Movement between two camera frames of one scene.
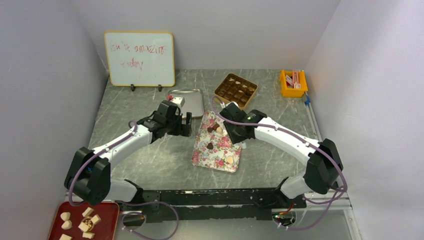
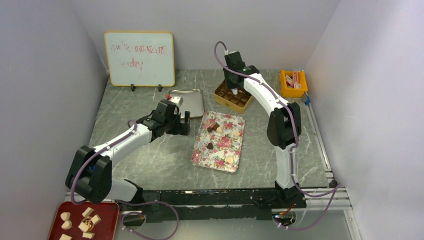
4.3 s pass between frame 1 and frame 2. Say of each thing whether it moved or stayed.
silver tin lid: stayed
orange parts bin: stayed
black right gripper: moved
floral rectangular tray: stayed
